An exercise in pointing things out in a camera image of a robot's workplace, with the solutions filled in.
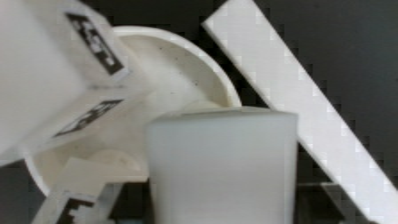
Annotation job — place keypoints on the white stool leg with tag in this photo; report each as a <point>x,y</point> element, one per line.
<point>85,193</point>

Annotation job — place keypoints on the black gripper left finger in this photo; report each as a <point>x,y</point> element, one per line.
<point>131,210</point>

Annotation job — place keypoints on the white round stool seat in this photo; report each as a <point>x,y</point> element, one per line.
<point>191,88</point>

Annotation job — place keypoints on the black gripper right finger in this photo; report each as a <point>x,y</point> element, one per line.
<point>324,206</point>

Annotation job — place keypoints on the white right fence rail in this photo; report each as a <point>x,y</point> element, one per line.
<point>257,50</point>

